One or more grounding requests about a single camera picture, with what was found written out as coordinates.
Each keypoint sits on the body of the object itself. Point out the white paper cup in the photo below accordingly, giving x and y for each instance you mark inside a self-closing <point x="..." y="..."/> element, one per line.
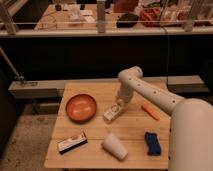
<point x="113" y="145"/>

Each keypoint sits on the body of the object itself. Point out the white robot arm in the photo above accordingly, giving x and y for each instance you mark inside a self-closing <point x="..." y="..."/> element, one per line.
<point x="191" y="123"/>

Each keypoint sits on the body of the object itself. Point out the black pouch on shelf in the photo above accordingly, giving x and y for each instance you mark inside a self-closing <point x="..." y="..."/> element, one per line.
<point x="127" y="20"/>

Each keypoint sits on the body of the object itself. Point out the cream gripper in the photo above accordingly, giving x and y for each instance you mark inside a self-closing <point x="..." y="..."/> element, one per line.
<point x="121" y="102"/>

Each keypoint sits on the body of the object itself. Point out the metal tripod leg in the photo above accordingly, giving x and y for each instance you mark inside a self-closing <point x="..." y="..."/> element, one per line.
<point x="17" y="75"/>

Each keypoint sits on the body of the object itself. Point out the blue cloth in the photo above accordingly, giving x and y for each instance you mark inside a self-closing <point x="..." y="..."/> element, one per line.
<point x="154" y="148"/>

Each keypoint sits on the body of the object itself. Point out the black white eraser box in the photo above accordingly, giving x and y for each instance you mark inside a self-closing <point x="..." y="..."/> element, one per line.
<point x="72" y="142"/>

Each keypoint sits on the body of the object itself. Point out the orange carrot toy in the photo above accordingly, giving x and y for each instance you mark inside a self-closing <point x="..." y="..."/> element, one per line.
<point x="150" y="111"/>

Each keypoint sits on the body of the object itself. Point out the orange basket on shelf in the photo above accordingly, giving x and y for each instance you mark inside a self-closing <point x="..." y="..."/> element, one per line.
<point x="149" y="17"/>

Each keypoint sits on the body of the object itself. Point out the orange ceramic bowl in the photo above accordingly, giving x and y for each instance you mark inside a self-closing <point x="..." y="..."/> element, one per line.
<point x="81" y="108"/>

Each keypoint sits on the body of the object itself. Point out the wooden table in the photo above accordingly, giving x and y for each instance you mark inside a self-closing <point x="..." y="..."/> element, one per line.
<point x="130" y="128"/>

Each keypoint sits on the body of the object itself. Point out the white lotion bottle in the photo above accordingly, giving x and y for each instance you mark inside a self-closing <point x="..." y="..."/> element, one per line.
<point x="112" y="113"/>

